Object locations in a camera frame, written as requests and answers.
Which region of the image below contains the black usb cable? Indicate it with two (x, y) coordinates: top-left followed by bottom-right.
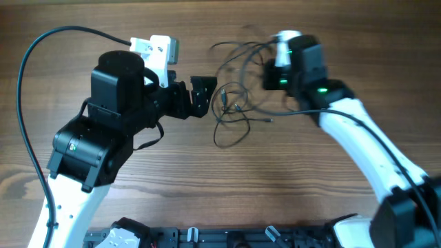
(208, 24), (287, 149)

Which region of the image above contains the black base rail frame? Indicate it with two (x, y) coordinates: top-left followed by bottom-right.
(82, 216), (376, 248)

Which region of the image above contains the left camera black cable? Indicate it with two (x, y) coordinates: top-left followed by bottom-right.
(16, 25), (132, 248)

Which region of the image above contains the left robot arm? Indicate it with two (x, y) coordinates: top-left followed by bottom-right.
(29, 51), (217, 247)

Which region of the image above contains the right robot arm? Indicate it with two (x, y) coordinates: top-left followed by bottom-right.
(263, 30), (440, 247)

